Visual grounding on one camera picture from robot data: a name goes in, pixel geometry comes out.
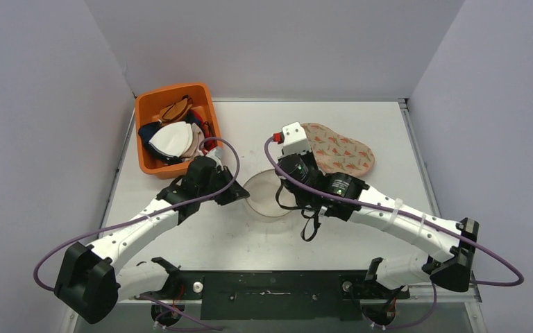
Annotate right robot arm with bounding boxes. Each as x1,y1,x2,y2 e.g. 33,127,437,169
278,154,480,298

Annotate white mesh laundry bag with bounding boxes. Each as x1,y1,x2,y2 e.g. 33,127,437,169
243,169,296,223

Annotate orange bra black straps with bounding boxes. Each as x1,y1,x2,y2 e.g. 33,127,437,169
157,95,195,124

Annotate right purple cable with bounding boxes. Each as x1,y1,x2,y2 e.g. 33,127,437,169
264,137,525,288

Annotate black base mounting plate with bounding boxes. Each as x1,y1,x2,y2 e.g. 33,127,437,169
145,257,410,321

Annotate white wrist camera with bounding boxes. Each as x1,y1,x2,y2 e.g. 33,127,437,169
273,122,312,156
205,146,224,167

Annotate purple cable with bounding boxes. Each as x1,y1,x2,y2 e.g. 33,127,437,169
264,137,525,288
33,137,242,293

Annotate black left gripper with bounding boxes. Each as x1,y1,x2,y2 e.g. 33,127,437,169
199,165,250,206

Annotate white bra black trim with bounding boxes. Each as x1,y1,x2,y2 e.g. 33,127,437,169
149,121,193,160

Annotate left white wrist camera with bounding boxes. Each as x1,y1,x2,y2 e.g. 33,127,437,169
205,146,224,167

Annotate beige bra in bin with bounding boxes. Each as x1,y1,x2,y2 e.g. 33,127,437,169
180,123,205,161

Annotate orange plastic bin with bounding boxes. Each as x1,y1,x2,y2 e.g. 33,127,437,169
135,83,221,179

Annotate navy blue garment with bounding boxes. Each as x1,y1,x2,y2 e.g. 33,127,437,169
138,113,194,165

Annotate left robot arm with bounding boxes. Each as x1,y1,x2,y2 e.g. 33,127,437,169
53,157,250,324

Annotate carrot print bra case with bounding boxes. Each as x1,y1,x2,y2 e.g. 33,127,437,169
301,123,375,178

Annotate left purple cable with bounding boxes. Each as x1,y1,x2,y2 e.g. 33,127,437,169
33,137,242,293

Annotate red garment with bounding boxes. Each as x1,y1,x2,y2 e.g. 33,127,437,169
189,110,218,153

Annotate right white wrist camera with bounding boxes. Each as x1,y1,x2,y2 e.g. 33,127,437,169
273,122,312,156

